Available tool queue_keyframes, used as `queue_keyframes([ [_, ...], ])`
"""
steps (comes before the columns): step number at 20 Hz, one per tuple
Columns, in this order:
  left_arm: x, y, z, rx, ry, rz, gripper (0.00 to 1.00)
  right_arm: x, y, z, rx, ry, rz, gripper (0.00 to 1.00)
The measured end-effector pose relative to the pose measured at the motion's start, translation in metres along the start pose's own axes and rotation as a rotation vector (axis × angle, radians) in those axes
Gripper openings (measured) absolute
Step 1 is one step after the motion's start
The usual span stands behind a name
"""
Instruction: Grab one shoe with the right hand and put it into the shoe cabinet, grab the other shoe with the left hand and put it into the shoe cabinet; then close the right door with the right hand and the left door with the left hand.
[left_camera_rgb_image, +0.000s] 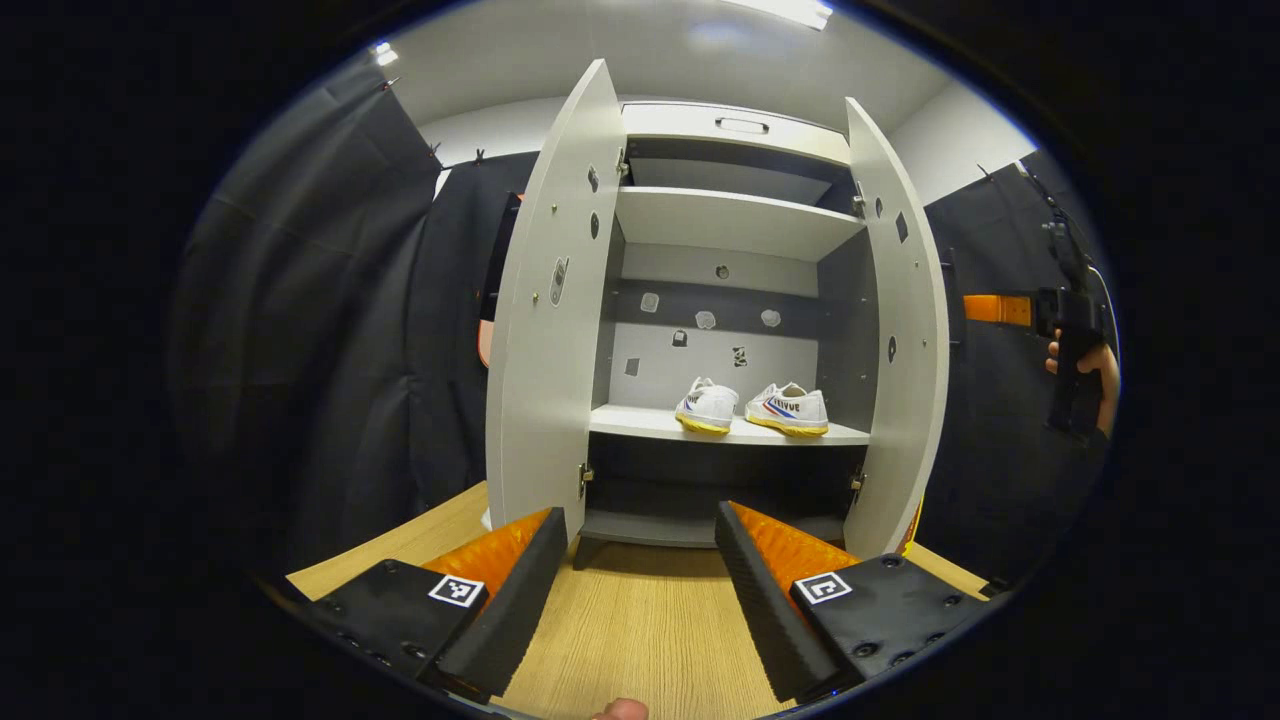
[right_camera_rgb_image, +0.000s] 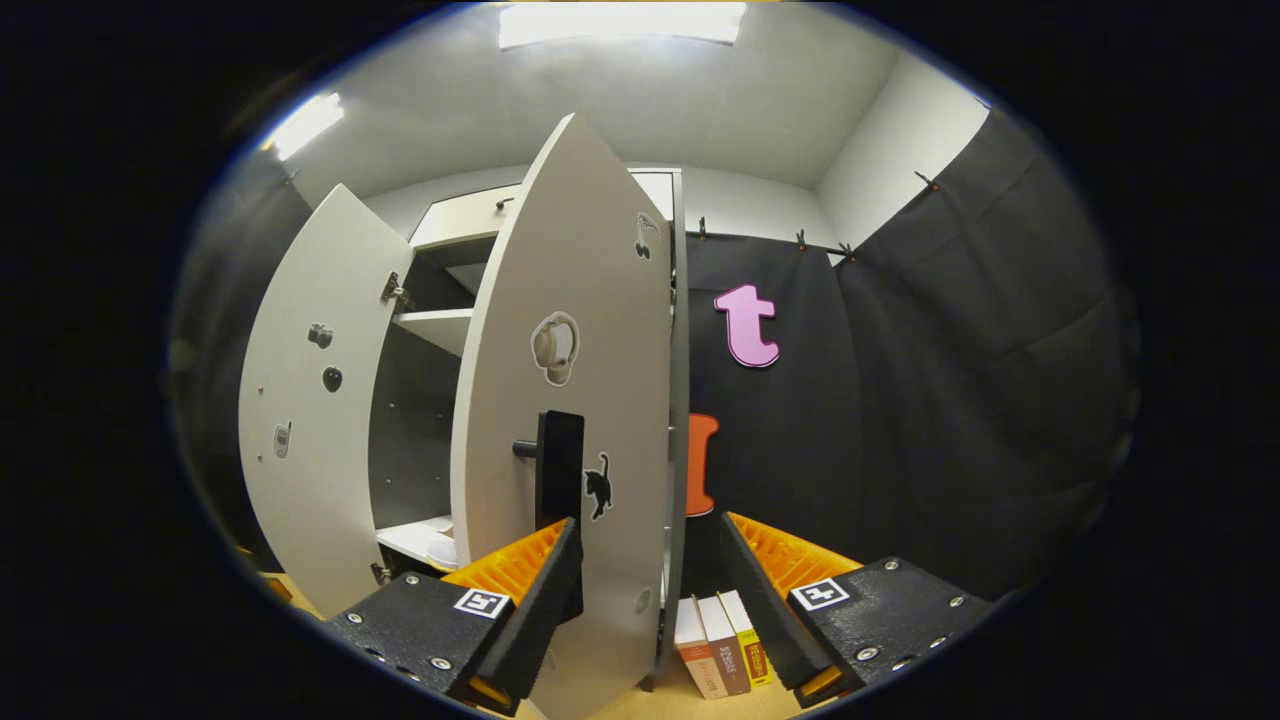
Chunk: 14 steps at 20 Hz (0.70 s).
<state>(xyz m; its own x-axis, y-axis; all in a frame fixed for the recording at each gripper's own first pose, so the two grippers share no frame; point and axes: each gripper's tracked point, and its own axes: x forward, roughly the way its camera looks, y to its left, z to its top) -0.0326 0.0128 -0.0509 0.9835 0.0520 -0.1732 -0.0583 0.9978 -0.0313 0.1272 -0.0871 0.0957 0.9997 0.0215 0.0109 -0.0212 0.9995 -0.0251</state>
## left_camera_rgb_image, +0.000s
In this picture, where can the white shoe cabinet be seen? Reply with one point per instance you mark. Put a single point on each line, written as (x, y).
(660, 380)

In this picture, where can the white shoe cabinet door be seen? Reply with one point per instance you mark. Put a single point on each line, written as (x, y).
(910, 400)
(540, 350)

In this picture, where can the small ceiling light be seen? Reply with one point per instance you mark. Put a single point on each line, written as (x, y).
(385, 54)

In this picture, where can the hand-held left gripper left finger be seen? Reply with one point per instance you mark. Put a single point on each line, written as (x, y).
(520, 610)

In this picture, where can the long ceiling light panel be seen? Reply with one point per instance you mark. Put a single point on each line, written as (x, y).
(785, 10)

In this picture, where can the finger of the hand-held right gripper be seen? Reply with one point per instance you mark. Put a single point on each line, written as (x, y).
(995, 310)

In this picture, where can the white canvas shoe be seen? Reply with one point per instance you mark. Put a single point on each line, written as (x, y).
(710, 408)
(800, 412)

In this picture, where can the white cabinet shelf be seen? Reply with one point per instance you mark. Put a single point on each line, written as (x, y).
(640, 425)
(730, 222)

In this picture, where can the white cabinet drawer front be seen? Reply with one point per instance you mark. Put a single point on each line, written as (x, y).
(670, 125)

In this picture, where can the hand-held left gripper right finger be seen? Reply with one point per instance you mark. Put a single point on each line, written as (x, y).
(760, 615)

